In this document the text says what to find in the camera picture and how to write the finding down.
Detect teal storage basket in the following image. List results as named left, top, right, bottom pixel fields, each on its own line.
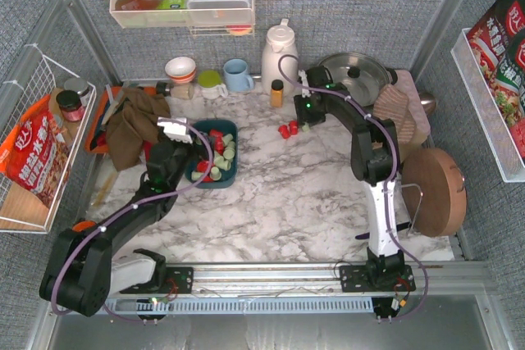
left=193, top=119, right=239, bottom=189

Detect brown cloth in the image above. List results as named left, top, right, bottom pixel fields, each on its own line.
left=106, top=88, right=171, bottom=171

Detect pink striped towel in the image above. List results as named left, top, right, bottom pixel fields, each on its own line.
left=373, top=84, right=416, bottom=143

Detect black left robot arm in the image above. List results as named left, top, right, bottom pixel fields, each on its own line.
left=39, top=140, right=195, bottom=316

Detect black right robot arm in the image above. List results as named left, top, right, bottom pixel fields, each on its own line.
left=294, top=66, right=404, bottom=288

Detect orange spice bottle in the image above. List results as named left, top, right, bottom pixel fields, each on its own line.
left=270, top=80, right=284, bottom=107

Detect white thermos jug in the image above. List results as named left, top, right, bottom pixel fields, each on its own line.
left=261, top=18, right=299, bottom=97

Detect steel pot with lid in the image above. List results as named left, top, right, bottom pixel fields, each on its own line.
left=318, top=52, right=398, bottom=107

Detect pepper grinder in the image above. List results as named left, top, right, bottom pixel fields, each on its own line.
left=155, top=81, right=194, bottom=100

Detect blue mug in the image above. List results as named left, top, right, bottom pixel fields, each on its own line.
left=223, top=59, right=254, bottom=93

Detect orange tray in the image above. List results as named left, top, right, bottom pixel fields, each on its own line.
left=84, top=85, right=156, bottom=154

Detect green lid cup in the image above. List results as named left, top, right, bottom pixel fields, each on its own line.
left=197, top=70, right=228, bottom=100

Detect white orange bowl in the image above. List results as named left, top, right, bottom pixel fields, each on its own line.
left=165, top=57, right=196, bottom=84

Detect pink egg tray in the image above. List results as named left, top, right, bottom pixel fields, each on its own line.
left=394, top=70, right=431, bottom=137

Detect orange cup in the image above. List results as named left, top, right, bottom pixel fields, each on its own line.
left=72, top=220, right=97, bottom=232

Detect red lid jar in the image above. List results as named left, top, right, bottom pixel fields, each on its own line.
left=56, top=90, right=84, bottom=122

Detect silver lid jar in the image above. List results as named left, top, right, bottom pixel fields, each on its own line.
left=63, top=77, right=90, bottom=98

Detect red snack bag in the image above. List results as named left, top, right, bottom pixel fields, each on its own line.
left=1, top=95, right=69, bottom=207

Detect round wooden board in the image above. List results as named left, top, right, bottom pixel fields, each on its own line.
left=401, top=148, right=467, bottom=238

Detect clear plastic containers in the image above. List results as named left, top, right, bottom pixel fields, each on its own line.
left=185, top=0, right=252, bottom=26

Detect red seasoning packet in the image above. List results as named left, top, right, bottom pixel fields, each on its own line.
left=467, top=0, right=524, bottom=157

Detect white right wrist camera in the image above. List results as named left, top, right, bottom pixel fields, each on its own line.
left=298, top=70, right=311, bottom=98

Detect white wire basket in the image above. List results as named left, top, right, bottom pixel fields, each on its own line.
left=1, top=44, right=97, bottom=234

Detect purple handled knife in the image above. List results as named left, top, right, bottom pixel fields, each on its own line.
left=355, top=222, right=411, bottom=240

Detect white mesh wall basket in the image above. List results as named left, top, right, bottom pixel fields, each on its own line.
left=450, top=28, right=524, bottom=184

